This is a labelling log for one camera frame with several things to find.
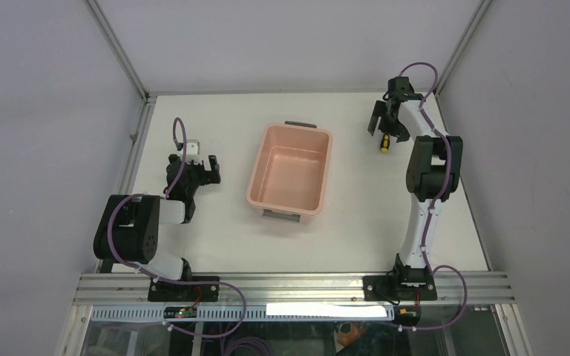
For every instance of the aluminium frame post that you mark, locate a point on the aluminium frame post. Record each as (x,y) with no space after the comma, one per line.
(467,35)
(109,35)

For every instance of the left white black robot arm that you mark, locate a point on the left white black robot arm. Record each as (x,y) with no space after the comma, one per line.
(218,231)

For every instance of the white slotted cable duct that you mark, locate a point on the white slotted cable duct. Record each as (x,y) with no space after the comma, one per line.
(271,312)

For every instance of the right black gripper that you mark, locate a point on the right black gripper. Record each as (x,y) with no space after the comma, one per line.
(381,110)

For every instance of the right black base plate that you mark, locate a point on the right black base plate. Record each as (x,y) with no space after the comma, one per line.
(386,287)

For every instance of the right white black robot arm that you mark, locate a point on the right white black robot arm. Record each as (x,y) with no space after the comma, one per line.
(432,175)

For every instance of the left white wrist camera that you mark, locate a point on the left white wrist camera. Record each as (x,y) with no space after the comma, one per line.
(192,149)

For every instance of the pink plastic bin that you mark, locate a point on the pink plastic bin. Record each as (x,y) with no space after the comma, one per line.
(290,172)

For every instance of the aluminium right frame post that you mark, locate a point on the aluminium right frame post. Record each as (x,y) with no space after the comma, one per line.
(467,35)

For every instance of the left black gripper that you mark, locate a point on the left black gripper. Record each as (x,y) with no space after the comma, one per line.
(207,177)

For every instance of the yellow black screwdriver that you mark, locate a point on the yellow black screwdriver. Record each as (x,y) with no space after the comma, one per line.
(385,143)

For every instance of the aluminium left frame post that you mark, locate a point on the aluminium left frame post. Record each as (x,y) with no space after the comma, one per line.
(109,35)

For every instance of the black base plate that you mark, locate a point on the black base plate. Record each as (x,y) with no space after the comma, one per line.
(386,287)
(183,289)

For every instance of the aluminium front rail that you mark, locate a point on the aluminium front rail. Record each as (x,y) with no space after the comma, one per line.
(476,288)

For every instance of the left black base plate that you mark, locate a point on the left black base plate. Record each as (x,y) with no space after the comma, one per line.
(183,289)

